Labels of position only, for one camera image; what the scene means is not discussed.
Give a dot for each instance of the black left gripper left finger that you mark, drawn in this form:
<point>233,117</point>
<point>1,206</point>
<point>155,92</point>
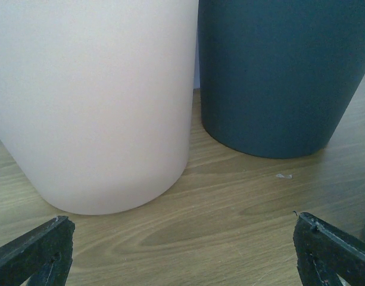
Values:
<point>42,256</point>

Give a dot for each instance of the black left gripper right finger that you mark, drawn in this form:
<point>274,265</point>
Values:
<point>327,255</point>

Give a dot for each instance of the peach plastic waste bin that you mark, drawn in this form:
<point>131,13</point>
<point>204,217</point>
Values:
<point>96,98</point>

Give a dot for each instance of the dark teal plastic bin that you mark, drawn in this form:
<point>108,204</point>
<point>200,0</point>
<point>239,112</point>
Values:
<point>277,76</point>

